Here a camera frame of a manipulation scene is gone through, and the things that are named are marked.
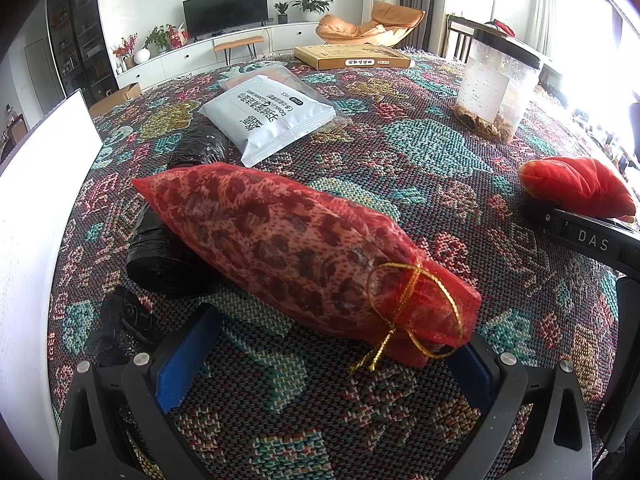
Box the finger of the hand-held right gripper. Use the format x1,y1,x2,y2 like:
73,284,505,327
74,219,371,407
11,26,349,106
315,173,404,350
522,199,563,235

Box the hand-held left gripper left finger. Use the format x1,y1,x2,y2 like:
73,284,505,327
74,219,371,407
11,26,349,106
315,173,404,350
57,302,223,480

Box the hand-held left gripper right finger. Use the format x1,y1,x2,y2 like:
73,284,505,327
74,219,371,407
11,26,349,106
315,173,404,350
445,332,593,480

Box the orange fish plush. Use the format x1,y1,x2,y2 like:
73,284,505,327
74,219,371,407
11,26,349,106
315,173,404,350
517,156,637,221

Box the red leopard mesh bag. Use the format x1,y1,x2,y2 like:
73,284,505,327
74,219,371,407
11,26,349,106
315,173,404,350
132,162,483,376

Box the black plastic bag roll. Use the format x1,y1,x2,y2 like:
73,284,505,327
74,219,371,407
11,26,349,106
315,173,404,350
167,125,231,171
125,205,226,298

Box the patterned woven blanket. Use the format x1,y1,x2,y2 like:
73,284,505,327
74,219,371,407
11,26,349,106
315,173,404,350
47,52,640,480

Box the clear jar with black lid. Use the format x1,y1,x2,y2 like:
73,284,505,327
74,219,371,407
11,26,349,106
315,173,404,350
454,27,543,143

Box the window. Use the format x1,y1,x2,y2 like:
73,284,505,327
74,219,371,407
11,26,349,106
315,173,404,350
550,0,640,111

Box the wooden chair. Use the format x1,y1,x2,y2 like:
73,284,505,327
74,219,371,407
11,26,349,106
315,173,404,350
446,14,476,63

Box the white curtain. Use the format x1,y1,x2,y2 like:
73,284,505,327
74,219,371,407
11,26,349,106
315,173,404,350
520,0,571,56

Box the white box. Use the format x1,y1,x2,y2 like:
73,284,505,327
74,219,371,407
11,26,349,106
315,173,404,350
0,89,104,441

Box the grey curtain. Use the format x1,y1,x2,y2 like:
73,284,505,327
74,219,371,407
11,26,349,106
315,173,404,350
400,0,438,53

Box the yellow flat box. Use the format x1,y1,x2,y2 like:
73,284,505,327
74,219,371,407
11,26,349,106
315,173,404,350
293,44,416,71

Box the orange lounge chair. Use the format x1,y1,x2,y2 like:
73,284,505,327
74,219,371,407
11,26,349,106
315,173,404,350
316,1,426,46

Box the white flat packet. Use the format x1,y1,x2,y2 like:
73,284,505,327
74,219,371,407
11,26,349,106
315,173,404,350
198,74,337,167

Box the cardboard box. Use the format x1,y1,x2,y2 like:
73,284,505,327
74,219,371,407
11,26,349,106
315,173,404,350
90,82,142,111

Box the clear plastic packet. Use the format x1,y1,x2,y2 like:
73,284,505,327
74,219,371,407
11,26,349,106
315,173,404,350
220,61,353,128

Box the white television cabinet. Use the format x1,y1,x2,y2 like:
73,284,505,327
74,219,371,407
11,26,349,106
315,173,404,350
115,22,321,91

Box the large green potted plant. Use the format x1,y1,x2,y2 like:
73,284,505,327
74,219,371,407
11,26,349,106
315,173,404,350
291,0,334,23

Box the red flowers in vase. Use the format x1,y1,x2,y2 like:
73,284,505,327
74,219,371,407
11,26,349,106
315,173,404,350
112,34,138,71

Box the wooden bench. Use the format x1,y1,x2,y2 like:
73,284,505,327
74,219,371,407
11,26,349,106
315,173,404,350
214,36,265,65

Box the leafy plant with red wrap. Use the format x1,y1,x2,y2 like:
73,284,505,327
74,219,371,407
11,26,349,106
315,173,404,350
145,24,188,53

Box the dark bookcase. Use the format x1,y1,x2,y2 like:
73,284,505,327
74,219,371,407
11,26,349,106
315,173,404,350
47,0,118,103

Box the black television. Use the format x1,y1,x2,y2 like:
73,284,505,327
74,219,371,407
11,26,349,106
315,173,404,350
182,0,269,39

